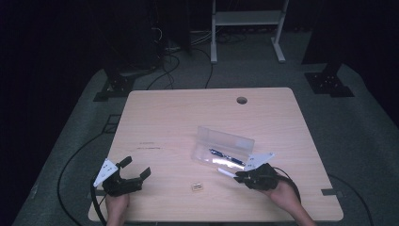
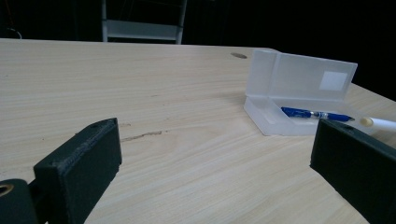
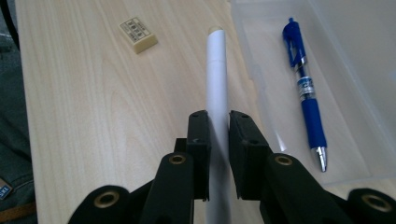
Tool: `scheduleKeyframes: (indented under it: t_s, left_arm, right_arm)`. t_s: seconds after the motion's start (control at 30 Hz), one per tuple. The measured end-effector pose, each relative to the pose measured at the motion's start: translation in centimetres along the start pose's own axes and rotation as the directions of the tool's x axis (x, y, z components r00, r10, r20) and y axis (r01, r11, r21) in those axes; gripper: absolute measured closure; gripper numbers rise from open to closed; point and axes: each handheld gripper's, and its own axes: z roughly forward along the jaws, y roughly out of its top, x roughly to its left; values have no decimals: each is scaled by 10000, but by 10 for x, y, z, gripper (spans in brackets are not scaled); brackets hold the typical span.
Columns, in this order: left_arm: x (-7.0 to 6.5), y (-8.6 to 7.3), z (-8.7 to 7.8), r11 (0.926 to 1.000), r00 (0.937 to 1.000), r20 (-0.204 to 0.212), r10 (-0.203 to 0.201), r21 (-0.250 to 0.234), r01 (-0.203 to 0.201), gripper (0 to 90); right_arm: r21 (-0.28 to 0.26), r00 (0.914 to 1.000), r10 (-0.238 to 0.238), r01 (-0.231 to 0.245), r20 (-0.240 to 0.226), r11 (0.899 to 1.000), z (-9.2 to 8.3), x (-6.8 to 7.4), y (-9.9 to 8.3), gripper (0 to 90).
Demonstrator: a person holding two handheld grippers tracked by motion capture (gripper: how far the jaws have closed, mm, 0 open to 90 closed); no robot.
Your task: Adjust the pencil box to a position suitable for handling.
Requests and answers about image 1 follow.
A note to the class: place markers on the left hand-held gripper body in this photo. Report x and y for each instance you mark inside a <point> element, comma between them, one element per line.
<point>120,185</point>

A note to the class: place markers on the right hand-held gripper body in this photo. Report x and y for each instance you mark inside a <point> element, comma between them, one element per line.
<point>262,179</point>

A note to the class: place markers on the white pencil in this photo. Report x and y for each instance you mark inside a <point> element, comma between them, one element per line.
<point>225,172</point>

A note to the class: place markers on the blue pen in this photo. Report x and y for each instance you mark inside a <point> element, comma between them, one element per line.
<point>227,157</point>

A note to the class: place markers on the clear plastic pencil case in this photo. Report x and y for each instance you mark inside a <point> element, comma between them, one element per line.
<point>219,141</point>

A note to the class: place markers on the person's left hand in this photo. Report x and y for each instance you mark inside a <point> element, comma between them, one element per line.
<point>116,205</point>

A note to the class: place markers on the person's right hand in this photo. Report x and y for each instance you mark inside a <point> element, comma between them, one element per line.
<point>284,194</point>

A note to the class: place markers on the grey tape strip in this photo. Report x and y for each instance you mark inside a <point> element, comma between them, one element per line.
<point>331,192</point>
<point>98,192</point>

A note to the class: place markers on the black stand base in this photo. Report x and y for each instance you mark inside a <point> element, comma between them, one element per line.
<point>114,88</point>
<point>329,84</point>

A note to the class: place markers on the white metal desk frame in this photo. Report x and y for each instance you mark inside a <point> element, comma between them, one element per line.
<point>247,17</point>

